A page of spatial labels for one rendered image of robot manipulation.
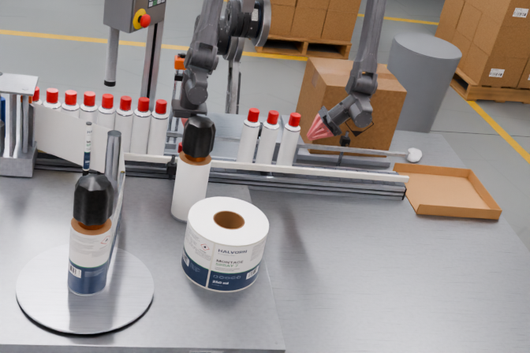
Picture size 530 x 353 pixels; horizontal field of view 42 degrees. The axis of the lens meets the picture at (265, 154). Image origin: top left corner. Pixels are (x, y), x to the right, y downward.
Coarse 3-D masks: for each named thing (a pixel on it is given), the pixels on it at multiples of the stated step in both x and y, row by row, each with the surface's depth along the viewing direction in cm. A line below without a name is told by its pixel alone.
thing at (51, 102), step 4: (48, 88) 197; (52, 88) 198; (48, 92) 196; (52, 92) 196; (56, 92) 196; (48, 96) 196; (52, 96) 196; (56, 96) 197; (48, 100) 197; (52, 100) 197; (56, 100) 198; (44, 104) 197; (48, 104) 197; (52, 104) 197; (56, 104) 198; (60, 104) 199; (52, 108) 197; (56, 108) 198; (60, 108) 199
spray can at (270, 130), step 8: (272, 112) 211; (272, 120) 211; (264, 128) 213; (272, 128) 212; (264, 136) 213; (272, 136) 213; (264, 144) 214; (272, 144) 215; (264, 152) 216; (272, 152) 217; (256, 160) 219; (264, 160) 217
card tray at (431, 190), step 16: (416, 176) 246; (432, 176) 248; (448, 176) 250; (464, 176) 252; (416, 192) 236; (432, 192) 238; (448, 192) 240; (464, 192) 242; (480, 192) 242; (416, 208) 227; (432, 208) 224; (448, 208) 225; (464, 208) 226; (480, 208) 227; (496, 208) 232
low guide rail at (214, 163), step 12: (132, 156) 207; (144, 156) 208; (156, 156) 209; (168, 156) 210; (228, 168) 214; (240, 168) 215; (252, 168) 216; (264, 168) 216; (276, 168) 217; (288, 168) 218; (300, 168) 219; (312, 168) 220; (396, 180) 227; (408, 180) 228
